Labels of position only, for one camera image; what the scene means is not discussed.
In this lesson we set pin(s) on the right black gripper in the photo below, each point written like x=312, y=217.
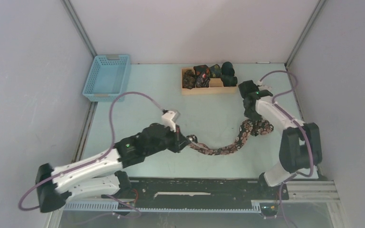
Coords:
x=255, y=117

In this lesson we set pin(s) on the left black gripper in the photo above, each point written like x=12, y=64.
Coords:
x=179, y=141

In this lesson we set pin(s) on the rose patterned necktie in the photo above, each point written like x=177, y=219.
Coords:
x=247, y=129

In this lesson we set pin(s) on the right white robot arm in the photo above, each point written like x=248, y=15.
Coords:
x=300, y=144

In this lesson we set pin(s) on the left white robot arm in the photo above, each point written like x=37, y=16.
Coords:
x=103, y=173

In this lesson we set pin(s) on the wooden tray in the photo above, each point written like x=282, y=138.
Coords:
x=215, y=87

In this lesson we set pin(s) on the rolled green patterned tie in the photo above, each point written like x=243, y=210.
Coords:
x=215, y=71

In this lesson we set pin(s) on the rolled red floral tie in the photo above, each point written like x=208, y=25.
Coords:
x=202, y=76

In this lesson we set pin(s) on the rolled dark paisley tie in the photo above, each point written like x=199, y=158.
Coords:
x=188, y=79

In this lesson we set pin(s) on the blue plastic basket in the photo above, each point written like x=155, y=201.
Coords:
x=108, y=77

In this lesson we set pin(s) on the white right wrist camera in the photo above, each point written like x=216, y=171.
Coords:
x=262, y=84

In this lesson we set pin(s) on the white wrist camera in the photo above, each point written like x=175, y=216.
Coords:
x=169, y=119
x=262, y=84

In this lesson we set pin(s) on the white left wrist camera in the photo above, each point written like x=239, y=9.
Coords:
x=169, y=119

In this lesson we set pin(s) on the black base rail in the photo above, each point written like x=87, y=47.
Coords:
x=201, y=194

